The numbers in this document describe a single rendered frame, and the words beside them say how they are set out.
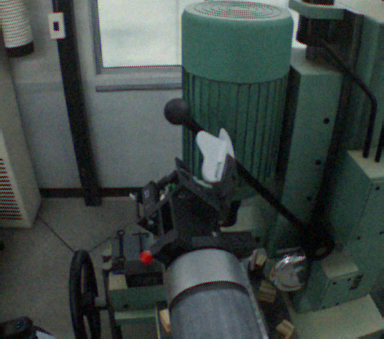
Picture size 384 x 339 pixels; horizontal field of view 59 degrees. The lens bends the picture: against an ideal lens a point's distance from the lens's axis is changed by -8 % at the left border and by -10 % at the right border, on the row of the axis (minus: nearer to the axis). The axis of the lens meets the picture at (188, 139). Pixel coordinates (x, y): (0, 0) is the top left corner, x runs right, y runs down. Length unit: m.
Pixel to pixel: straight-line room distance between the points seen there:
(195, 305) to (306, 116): 0.39
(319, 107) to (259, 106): 0.11
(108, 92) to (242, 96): 1.63
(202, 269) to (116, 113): 1.89
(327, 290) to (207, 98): 0.43
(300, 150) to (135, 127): 1.65
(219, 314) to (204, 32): 0.36
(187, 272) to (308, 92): 0.37
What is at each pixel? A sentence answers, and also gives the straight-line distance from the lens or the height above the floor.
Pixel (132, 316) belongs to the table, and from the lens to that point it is 0.88.
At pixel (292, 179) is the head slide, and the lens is 0.67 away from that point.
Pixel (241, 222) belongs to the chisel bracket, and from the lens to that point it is 0.79.
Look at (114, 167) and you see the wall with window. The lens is 2.38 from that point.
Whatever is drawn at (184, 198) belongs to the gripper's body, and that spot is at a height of 1.36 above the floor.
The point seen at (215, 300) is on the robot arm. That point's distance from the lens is 0.31.
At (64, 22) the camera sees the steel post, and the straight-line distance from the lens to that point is 1.95.
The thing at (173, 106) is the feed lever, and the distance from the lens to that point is 0.45.
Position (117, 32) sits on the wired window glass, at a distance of 2.07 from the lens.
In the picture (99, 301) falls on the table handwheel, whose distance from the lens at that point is 0.97.
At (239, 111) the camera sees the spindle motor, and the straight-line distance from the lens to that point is 0.55.
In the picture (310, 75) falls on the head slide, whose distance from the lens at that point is 0.58.
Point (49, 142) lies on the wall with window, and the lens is 2.36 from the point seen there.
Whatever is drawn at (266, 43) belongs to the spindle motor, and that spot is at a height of 1.47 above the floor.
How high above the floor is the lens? 1.61
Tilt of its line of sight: 31 degrees down
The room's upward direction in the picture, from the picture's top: straight up
